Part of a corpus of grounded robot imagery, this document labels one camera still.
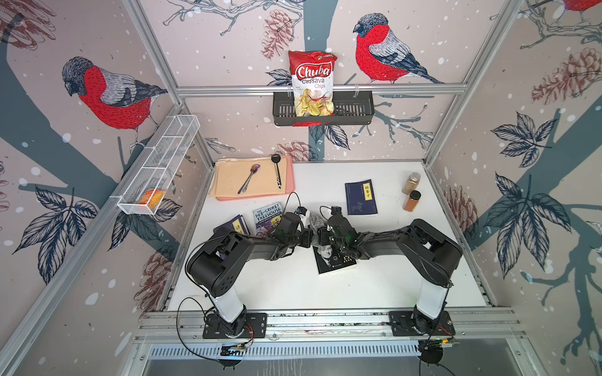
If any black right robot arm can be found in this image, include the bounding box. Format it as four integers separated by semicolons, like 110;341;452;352
317;214;462;326

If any black portrait cover book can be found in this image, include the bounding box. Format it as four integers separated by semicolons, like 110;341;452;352
313;245;357;275

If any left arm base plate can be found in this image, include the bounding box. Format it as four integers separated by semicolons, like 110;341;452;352
202;313;267;339

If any beige placemat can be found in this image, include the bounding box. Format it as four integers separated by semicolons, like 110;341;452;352
208;157;290;199

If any blue book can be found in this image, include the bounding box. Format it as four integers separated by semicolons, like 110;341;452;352
345;180;378;216
213;215;251;235

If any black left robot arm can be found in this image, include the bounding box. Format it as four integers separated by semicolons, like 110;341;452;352
185;207;313;334

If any beige spice jar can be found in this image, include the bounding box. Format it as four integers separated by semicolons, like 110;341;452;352
402;172;421;195

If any black wall basket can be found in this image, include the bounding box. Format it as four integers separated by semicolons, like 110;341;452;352
272;91;375;127

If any grey striped cloth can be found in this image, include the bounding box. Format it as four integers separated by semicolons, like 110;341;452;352
307;211;328;234

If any white wire wall shelf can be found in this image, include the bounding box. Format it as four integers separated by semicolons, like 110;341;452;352
118;114;200;216

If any black ladle spoon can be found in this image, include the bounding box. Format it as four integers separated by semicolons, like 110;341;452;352
271;154;282;190

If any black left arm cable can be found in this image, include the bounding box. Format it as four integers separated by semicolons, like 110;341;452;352
175;295;255;365

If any orange packet in shelf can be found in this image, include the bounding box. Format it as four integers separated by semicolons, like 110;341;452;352
136;189;166;209

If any Treehouse colourful paperback book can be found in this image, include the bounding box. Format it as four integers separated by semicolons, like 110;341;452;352
253;202;283;237

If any iridescent purple spoon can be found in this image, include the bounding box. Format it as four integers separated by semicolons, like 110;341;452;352
238;164;260;194

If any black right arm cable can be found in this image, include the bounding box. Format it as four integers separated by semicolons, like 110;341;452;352
415;328;457;376

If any orange spice jar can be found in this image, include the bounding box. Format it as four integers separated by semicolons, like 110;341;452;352
403;190;422;212

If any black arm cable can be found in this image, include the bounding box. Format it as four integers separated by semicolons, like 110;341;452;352
415;328;457;376
175;295;255;365

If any red Chuba chips bag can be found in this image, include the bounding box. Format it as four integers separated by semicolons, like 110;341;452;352
288;51;337;118

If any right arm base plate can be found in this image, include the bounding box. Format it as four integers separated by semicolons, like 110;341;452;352
388;310;456;337

